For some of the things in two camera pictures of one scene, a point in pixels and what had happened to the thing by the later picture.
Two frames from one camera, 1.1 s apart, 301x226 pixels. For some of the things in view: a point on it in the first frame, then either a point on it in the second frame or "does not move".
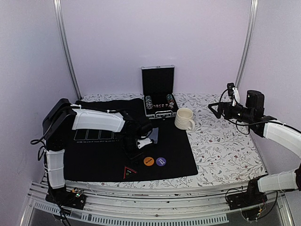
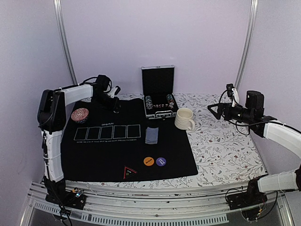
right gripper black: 222,105 does not move
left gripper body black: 128,145 → 106,102
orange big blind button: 148,161 does not move
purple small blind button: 161,161 does not move
